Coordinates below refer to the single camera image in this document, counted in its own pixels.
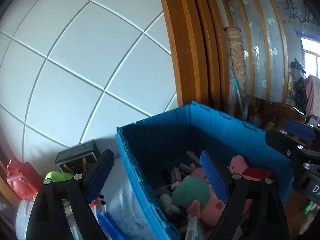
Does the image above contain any wooden door frame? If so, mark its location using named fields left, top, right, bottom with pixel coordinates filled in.
left=161, top=0, right=229, bottom=112

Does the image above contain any pink pig plush red dress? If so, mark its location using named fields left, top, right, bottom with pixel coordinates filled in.
left=229, top=155, right=272, bottom=181

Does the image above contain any green frog plush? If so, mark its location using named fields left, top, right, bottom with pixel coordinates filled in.
left=45, top=171, right=73, bottom=182

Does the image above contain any teal pink plush in crate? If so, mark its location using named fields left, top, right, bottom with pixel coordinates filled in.
left=159, top=176, right=225, bottom=226

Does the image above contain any blue plastic crate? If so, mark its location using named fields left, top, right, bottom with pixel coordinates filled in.
left=116, top=102, right=293, bottom=239

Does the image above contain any rolled patterned mat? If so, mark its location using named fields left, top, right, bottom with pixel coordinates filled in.
left=223, top=27, right=246, bottom=118

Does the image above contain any black gift box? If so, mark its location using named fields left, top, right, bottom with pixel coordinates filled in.
left=55, top=140, right=101, bottom=174

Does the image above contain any red Rilakkuma case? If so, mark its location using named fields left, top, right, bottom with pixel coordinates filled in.
left=6, top=158, right=43, bottom=200

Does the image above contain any striped grey cloth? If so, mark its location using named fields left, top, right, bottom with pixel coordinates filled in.
left=15, top=158, right=154, bottom=239

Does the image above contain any pink pig plush orange dress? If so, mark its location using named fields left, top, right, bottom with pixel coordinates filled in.
left=89, top=194, right=106, bottom=207

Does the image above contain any blue feather duster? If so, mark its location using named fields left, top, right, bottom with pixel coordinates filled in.
left=97, top=212, right=129, bottom=240

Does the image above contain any red white blue medicine box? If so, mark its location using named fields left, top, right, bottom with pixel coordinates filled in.
left=185, top=217, right=204, bottom=240

